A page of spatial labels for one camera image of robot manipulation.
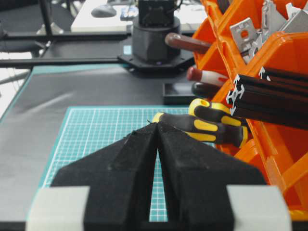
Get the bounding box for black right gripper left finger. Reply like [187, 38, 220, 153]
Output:
[27, 122, 157, 231]

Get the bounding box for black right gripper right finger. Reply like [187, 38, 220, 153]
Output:
[156, 121, 292, 231]

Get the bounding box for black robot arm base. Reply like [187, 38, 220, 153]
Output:
[118, 0, 193, 72]

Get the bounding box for small yellow black screwdriver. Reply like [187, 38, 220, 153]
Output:
[152, 112, 248, 148]

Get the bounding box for green grid cutting mat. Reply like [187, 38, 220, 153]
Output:
[39, 107, 216, 222]

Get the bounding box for large yellow black screwdriver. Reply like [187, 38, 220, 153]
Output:
[188, 99, 246, 126]

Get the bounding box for orange bin with screwdrivers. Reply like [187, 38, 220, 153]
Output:
[214, 137, 268, 183]

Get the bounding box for black shallow tray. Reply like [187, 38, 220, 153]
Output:
[162, 83, 197, 105]

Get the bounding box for orange bin with extrusions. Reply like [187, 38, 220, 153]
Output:
[211, 31, 308, 221]

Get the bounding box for black table mat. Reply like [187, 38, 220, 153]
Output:
[0, 64, 187, 222]

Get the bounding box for black aluminium extrusion profile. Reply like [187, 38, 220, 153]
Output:
[226, 74, 308, 129]

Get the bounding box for orange bin dark screwdrivers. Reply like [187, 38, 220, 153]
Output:
[194, 42, 233, 104]

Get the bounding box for orange bin with brackets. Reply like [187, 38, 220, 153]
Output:
[193, 0, 308, 89]

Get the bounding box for white desk board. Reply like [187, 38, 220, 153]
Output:
[71, 0, 207, 33]

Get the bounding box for computer mouse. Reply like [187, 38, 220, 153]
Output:
[91, 4, 116, 18]

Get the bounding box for dark round handled screwdriver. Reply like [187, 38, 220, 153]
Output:
[192, 82, 220, 99]

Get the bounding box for red white handled screwdriver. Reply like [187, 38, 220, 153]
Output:
[187, 67, 229, 87]

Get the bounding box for brown handled screwdriver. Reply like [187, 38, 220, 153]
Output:
[165, 33, 211, 54]

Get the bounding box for silver corner bracket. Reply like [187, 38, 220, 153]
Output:
[261, 0, 308, 38]
[230, 17, 258, 53]

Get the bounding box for silver corner bracket upper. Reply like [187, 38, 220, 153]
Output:
[261, 0, 308, 38]

